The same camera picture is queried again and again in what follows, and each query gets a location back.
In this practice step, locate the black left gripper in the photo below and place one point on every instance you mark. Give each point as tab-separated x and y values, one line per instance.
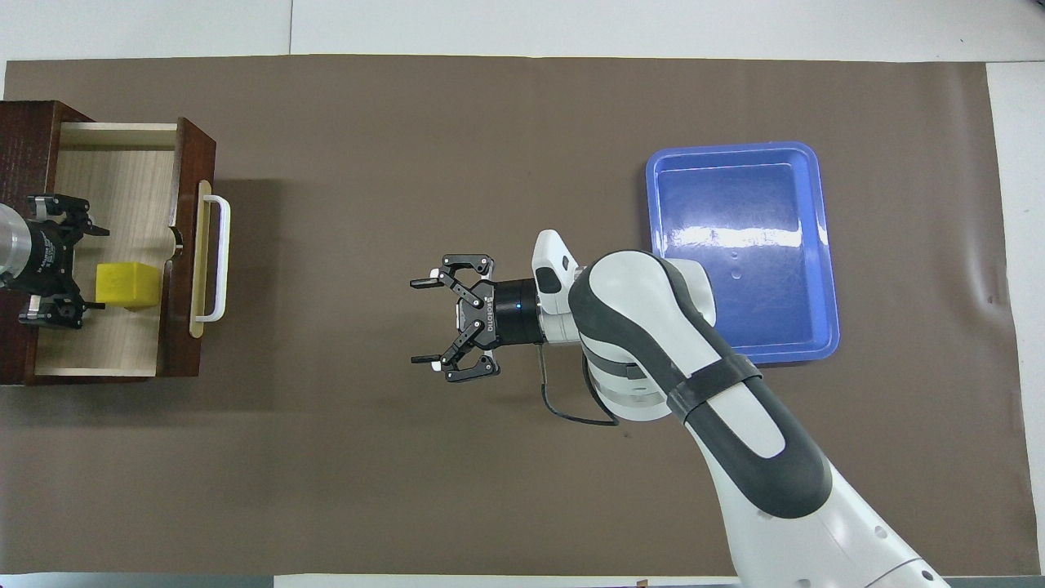
49	257

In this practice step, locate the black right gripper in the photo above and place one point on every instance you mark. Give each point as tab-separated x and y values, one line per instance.
510	314

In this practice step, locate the yellow cube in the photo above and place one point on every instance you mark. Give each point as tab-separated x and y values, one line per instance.
122	282

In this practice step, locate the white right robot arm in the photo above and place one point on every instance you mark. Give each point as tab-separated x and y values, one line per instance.
735	425

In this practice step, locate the dark wooden drawer cabinet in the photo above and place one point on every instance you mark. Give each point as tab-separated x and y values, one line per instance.
24	147

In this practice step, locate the brown table mat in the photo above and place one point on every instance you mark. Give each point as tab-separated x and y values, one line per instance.
408	490

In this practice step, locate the blue plastic tray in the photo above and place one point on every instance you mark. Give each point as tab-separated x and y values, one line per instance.
751	204

